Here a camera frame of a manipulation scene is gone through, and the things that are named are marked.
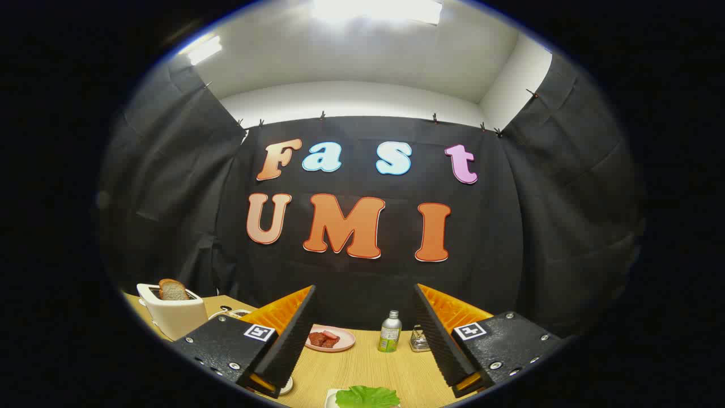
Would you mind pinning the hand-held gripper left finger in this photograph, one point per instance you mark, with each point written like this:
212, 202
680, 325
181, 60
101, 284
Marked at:
291, 340

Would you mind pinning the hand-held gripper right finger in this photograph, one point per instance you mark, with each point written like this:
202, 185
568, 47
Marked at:
439, 340

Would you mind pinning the green lettuce leaf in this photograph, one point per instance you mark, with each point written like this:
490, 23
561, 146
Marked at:
368, 398

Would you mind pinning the brown meat slice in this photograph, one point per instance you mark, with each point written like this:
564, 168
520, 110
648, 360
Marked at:
318, 340

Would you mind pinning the red sausage slice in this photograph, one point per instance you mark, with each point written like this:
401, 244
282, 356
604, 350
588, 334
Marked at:
330, 335

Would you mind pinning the small white dish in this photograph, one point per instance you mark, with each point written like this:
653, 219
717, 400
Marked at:
287, 386

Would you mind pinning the green label metal bottle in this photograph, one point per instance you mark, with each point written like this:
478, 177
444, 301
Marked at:
389, 337

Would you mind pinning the pink plate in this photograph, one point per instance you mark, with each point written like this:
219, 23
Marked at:
345, 341

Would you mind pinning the white divided bean dish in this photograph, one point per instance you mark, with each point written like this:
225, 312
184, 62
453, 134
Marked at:
235, 313

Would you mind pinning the white round plate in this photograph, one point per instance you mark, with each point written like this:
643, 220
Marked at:
331, 399

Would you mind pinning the white toaster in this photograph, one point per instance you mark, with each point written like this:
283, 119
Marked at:
178, 317

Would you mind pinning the brown-crusted bread slice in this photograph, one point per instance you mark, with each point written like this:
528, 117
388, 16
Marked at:
173, 290

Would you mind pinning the black backdrop cloth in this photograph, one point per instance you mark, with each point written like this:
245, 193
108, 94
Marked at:
510, 226

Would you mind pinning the small ceiling light panel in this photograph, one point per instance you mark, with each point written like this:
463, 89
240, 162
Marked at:
203, 50

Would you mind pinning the large ceiling light panel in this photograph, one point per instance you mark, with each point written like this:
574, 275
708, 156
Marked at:
376, 10

